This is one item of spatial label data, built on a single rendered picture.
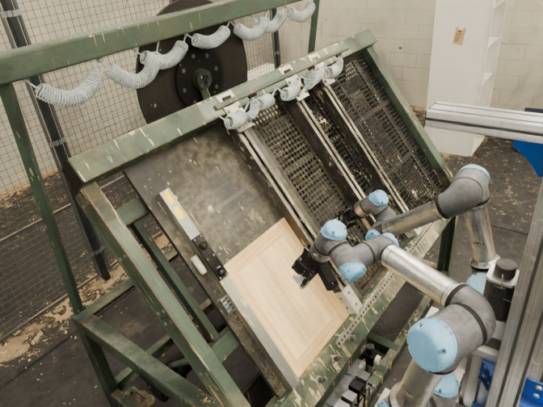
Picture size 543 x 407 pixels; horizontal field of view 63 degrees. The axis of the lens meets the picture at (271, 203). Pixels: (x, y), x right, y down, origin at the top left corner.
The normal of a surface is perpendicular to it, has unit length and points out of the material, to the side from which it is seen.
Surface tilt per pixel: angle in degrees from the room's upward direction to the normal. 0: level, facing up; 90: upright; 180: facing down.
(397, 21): 90
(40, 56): 90
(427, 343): 84
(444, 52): 90
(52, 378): 0
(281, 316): 52
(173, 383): 0
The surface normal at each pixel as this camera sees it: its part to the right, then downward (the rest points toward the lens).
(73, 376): -0.09, -0.85
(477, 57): -0.59, 0.46
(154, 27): 0.79, 0.25
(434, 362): -0.87, 0.22
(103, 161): 0.57, -0.32
